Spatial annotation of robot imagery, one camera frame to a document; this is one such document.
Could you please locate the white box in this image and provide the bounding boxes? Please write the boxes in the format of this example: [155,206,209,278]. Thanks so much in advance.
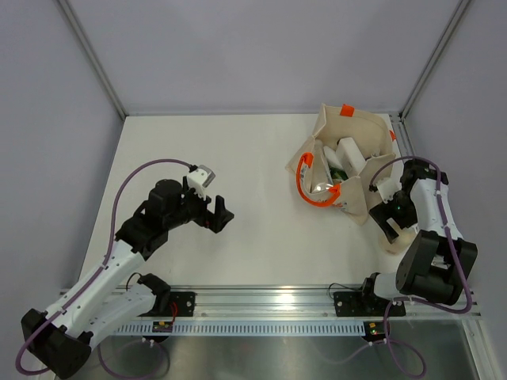
[336,137,366,177]

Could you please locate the silver tube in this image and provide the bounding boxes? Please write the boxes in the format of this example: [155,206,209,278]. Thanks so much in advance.
[311,139,334,194]

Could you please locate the white slotted cable duct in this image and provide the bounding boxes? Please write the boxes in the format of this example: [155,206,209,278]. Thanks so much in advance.
[112,320,366,336]

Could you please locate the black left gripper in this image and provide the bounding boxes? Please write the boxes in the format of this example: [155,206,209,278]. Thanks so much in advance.
[165,177,234,233]

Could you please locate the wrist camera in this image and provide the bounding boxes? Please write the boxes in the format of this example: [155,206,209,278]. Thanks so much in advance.
[186,165,215,200]
[369,177,402,203]

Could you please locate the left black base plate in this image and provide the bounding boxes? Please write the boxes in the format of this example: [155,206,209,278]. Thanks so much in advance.
[150,291,196,317]

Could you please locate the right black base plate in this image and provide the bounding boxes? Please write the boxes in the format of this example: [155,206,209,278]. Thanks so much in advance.
[333,291,389,317]

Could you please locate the green dish soap bottle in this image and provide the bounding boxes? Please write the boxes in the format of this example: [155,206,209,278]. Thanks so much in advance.
[330,167,349,184]

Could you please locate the canvas bag orange handles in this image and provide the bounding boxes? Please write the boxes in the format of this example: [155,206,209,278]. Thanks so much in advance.
[286,104,395,226]

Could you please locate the aluminium rail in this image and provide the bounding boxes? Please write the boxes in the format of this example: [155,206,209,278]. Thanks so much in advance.
[59,285,482,321]

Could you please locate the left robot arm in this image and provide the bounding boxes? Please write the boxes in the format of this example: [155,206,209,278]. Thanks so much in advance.
[21,166,234,379]

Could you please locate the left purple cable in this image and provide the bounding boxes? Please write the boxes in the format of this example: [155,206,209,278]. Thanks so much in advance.
[14,158,197,377]

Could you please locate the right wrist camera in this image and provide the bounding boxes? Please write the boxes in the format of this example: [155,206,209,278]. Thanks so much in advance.
[369,177,402,203]

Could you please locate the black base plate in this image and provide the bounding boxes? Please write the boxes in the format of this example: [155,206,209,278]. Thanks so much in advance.
[333,291,389,317]
[150,291,196,317]

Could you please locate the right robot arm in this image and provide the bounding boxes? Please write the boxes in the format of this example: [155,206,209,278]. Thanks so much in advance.
[358,155,478,314]

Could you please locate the cream pump bottle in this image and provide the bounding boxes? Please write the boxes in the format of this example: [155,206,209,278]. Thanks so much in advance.
[379,231,415,255]

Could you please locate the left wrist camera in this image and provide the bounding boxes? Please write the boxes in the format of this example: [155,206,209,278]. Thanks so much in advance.
[186,165,215,200]

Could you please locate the white bottle black cap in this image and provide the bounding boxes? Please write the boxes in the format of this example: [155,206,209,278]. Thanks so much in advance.
[322,146,343,170]

